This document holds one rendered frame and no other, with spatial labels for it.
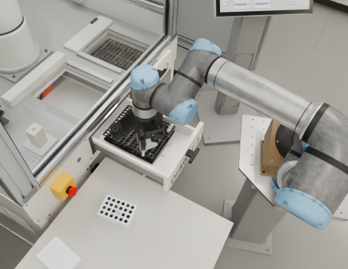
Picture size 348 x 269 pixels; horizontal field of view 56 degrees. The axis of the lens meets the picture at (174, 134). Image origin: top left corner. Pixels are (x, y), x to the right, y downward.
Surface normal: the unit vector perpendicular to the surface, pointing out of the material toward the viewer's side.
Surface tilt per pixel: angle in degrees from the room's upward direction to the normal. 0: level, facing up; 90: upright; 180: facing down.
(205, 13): 90
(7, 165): 90
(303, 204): 40
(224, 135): 3
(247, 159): 0
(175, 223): 0
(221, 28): 90
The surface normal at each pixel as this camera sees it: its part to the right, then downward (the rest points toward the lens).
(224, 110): 0.13, 0.80
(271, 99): -0.44, -0.04
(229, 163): 0.04, -0.59
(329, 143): -0.64, -0.31
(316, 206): -0.09, 0.10
